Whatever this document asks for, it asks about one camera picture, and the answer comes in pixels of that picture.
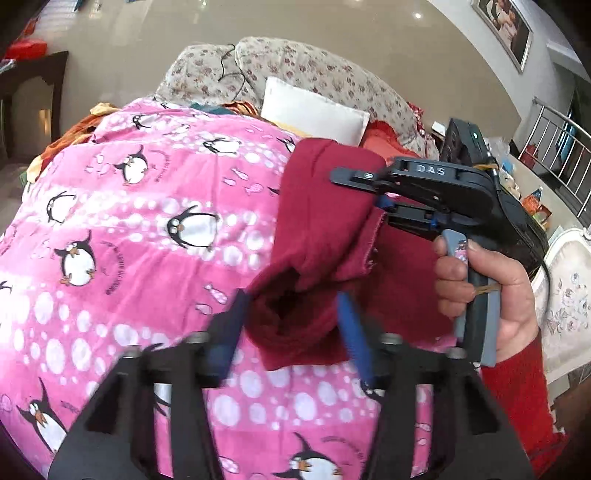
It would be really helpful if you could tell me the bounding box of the dark red knit garment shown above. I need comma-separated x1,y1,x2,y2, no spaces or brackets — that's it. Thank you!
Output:
245,138,453,370

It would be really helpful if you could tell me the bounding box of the red sleeve right forearm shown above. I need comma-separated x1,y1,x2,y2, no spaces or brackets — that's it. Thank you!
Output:
482,334,569,478

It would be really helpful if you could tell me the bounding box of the right hand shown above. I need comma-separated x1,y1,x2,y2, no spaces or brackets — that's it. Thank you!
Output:
434,237,539,362

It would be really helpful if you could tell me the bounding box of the red heart cushion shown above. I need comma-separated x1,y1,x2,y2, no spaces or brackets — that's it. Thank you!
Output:
361,120,418,165

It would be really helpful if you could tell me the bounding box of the white pillow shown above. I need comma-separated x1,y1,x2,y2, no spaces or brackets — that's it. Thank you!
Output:
260,77,370,146

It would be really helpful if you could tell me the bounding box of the teal cloth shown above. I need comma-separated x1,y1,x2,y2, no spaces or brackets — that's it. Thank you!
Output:
189,102,235,115

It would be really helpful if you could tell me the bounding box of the white upholstered chair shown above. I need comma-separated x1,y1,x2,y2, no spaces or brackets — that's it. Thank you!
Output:
532,228,591,383

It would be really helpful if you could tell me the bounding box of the floral grey quilt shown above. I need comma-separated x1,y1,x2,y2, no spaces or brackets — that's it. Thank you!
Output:
155,37,439,160

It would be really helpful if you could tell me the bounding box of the pink penguin blanket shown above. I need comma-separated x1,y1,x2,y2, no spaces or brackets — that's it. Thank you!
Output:
0,95,440,480

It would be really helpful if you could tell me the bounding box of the orange patterned cloth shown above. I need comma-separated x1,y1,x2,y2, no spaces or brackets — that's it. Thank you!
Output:
25,102,119,184

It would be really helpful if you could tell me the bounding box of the dark wooden side table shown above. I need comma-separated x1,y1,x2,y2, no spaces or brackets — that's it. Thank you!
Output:
1,50,69,167

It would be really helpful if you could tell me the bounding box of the red box on table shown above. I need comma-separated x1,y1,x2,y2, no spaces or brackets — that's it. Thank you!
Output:
3,38,48,61

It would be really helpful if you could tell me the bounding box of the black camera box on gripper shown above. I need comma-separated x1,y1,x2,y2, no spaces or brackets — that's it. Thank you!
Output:
440,118,492,167

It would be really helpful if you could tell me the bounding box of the metal rail rack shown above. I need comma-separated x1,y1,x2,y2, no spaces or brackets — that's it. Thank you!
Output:
518,97,590,227

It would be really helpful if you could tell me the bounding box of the black charging cable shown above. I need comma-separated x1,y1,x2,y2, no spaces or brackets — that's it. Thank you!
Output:
216,43,249,103

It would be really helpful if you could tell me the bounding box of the framed wall picture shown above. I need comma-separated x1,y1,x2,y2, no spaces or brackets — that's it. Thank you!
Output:
471,0,533,74

